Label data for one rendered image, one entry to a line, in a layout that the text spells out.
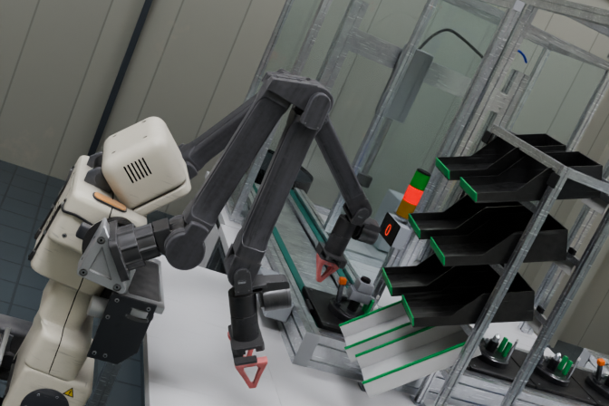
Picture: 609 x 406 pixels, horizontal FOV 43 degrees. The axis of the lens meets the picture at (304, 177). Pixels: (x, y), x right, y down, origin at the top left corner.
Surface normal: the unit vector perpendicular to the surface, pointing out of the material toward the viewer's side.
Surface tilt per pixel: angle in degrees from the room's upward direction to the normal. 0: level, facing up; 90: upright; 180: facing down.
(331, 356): 90
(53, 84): 90
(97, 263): 90
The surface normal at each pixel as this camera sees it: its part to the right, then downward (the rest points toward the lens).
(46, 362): 0.21, 0.33
